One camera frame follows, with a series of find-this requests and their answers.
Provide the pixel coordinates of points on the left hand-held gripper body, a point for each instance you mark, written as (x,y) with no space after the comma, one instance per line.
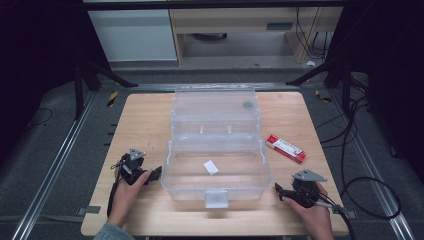
(133,165)

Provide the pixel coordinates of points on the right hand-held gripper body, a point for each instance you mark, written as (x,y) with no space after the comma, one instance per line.
(306,193)

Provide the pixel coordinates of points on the red and white carton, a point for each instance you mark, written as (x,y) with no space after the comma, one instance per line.
(285,148)

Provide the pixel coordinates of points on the clear plastic storage box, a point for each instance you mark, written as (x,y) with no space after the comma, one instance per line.
(216,133)

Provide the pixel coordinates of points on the person's right hand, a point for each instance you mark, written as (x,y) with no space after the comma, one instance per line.
(318,220)

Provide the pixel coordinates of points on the person's left hand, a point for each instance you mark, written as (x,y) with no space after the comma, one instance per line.
(125,200)

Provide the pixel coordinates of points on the white paper slip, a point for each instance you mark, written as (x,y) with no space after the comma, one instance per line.
(211,167)

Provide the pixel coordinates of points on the grey tape patch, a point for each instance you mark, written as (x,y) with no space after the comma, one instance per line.
(89,210)

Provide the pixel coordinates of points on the black metal stand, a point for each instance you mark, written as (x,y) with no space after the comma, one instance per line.
(80,86)
(343,80)

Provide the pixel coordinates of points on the white cabinet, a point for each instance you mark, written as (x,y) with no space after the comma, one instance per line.
(133,35)

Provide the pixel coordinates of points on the aluminium cross rail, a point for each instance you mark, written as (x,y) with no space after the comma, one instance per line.
(153,87)

